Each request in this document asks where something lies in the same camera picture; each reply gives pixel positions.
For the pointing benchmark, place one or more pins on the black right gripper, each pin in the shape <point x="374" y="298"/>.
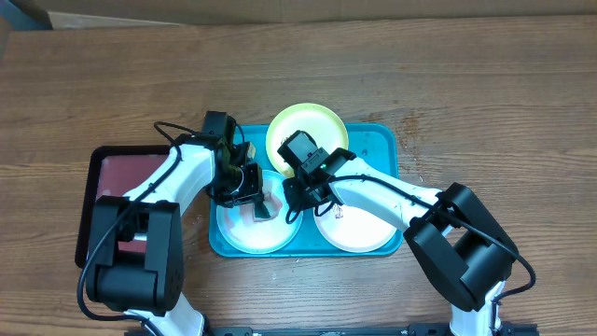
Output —
<point x="301" y="201"/>

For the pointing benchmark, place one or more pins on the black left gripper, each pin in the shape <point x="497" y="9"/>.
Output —
<point x="252" y="193"/>

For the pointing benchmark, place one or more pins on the green scrubbing sponge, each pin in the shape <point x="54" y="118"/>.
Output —
<point x="261" y="211"/>

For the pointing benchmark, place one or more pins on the light blue plate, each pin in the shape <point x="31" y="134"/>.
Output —
<point x="254" y="235"/>

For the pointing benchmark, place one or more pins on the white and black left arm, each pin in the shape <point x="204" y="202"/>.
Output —
<point x="135" y="262"/>

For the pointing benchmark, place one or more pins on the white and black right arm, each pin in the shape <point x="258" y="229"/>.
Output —
<point x="463" y="251"/>

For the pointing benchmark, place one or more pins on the blue plastic tray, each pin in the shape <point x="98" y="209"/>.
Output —
<point x="372" y="142"/>

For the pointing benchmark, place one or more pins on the black tray with pink liquid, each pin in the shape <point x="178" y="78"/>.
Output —
<point x="114" y="170"/>

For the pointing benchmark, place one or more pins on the white plate with pink rim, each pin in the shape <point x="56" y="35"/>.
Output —
<point x="354" y="230"/>

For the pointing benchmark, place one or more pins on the yellow-green rimmed plate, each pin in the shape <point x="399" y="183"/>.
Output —
<point x="320" y="122"/>

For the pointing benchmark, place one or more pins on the cardboard back wall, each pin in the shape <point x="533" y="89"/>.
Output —
<point x="27" y="15"/>

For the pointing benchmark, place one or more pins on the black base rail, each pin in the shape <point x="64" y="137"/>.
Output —
<point x="427" y="329"/>

